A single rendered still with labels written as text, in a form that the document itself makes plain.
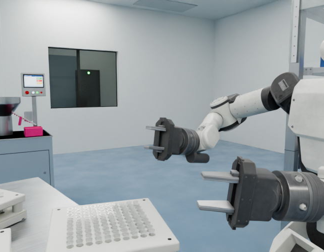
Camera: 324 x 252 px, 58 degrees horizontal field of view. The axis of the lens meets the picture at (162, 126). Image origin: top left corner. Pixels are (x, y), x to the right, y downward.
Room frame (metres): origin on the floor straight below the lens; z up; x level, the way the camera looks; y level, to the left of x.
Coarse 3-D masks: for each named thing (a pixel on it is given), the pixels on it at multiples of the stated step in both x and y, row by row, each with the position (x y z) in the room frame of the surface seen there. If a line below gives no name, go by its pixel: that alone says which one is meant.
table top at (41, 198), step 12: (24, 180) 1.13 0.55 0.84; (36, 180) 1.13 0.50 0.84; (24, 192) 1.00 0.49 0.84; (36, 192) 1.00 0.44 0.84; (48, 192) 1.00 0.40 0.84; (60, 192) 1.00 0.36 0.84; (24, 204) 0.89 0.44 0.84; (36, 204) 0.89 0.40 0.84; (48, 204) 0.89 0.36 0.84; (60, 204) 0.89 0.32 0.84; (72, 204) 0.89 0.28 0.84; (36, 216) 0.80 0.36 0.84; (48, 216) 0.80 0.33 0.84; (12, 228) 0.72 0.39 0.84; (24, 228) 0.72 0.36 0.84; (36, 228) 0.72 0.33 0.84; (48, 228) 0.72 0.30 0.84; (12, 240) 0.66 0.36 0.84; (24, 240) 0.66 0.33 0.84; (36, 240) 0.66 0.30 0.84
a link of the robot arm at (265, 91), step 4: (264, 88) 1.05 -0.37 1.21; (268, 88) 1.04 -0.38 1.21; (264, 92) 1.04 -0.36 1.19; (268, 92) 1.03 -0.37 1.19; (264, 96) 1.03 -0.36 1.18; (268, 96) 1.03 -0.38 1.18; (272, 96) 1.03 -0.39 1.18; (264, 100) 1.03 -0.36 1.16; (268, 100) 1.03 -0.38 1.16; (272, 100) 1.04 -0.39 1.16; (264, 104) 1.04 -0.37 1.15; (268, 104) 1.03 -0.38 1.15; (272, 104) 1.04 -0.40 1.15; (276, 104) 1.05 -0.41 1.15; (268, 108) 1.04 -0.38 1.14; (272, 108) 1.04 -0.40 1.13; (276, 108) 1.05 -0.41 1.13
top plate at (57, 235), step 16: (64, 208) 0.68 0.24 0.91; (80, 208) 0.68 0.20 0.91; (96, 208) 0.68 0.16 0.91; (112, 208) 0.68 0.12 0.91; (144, 208) 0.68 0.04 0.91; (64, 224) 0.60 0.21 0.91; (160, 224) 0.60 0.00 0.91; (48, 240) 0.53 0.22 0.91; (64, 240) 0.53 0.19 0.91; (112, 240) 0.53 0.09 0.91; (128, 240) 0.53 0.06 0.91; (144, 240) 0.53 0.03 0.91; (160, 240) 0.53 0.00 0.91; (176, 240) 0.53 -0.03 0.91
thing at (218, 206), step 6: (198, 204) 0.48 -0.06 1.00; (204, 204) 0.48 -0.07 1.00; (210, 204) 0.48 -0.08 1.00; (216, 204) 0.49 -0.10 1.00; (222, 204) 0.49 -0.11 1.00; (228, 204) 0.49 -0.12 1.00; (210, 210) 0.48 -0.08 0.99; (216, 210) 0.48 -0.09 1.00; (222, 210) 0.48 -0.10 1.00; (228, 210) 0.48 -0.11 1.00
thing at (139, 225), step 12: (132, 204) 0.68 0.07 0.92; (84, 216) 0.62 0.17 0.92; (96, 216) 0.62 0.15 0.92; (108, 216) 0.62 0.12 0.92; (120, 216) 0.62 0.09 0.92; (132, 216) 0.63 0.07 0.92; (96, 228) 0.56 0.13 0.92; (108, 228) 0.56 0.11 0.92; (120, 228) 0.57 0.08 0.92; (132, 228) 0.57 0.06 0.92; (144, 228) 0.57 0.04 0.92
